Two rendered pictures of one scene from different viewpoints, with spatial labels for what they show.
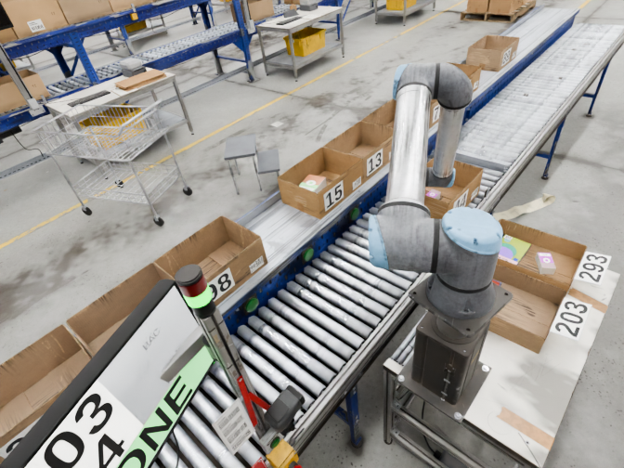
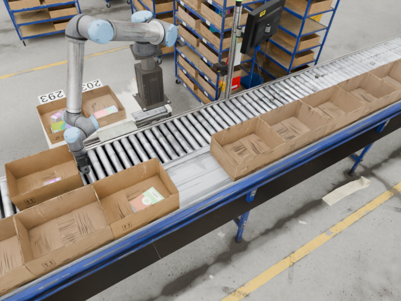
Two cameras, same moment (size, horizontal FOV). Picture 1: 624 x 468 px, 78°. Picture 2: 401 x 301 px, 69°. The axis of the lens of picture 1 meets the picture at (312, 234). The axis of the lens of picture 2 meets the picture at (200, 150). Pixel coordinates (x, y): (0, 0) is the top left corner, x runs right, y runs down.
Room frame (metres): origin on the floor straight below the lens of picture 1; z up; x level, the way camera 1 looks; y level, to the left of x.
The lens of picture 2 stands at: (2.67, 0.40, 2.38)
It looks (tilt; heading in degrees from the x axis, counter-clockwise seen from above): 48 degrees down; 190
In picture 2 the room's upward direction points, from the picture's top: 3 degrees clockwise
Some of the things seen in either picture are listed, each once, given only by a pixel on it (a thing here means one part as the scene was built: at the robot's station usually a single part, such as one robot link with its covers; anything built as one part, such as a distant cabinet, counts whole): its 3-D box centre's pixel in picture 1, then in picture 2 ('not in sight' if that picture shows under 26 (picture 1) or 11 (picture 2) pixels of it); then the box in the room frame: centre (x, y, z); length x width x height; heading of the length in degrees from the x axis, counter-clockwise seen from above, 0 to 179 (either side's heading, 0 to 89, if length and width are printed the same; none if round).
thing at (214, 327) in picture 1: (253, 409); (231, 61); (0.52, 0.24, 1.11); 0.12 x 0.05 x 0.88; 133
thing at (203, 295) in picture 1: (194, 287); not in sight; (0.52, 0.24, 1.62); 0.05 x 0.05 x 0.06
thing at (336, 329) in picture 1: (318, 317); (190, 138); (1.08, 0.03, 0.72); 0.52 x 0.05 x 0.05; 43
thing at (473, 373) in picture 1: (448, 350); (150, 83); (0.71, -0.41, 0.91); 0.26 x 0.26 x 0.33; 43
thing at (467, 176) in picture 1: (440, 189); (46, 177); (1.74, -0.76, 0.83); 0.39 x 0.29 x 0.17; 131
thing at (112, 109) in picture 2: not in sight; (107, 114); (1.04, -0.67, 0.79); 0.19 x 0.14 x 0.02; 137
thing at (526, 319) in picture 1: (503, 300); (101, 106); (0.97, -0.75, 0.80); 0.38 x 0.28 x 0.10; 44
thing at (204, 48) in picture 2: not in sight; (221, 51); (-0.21, 0.06, 0.79); 0.40 x 0.30 x 0.10; 44
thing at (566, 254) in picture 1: (529, 255); (61, 119); (1.18, -0.98, 0.80); 0.38 x 0.28 x 0.10; 44
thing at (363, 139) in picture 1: (362, 149); (65, 227); (2.09, -0.39, 0.96); 0.39 x 0.29 x 0.17; 133
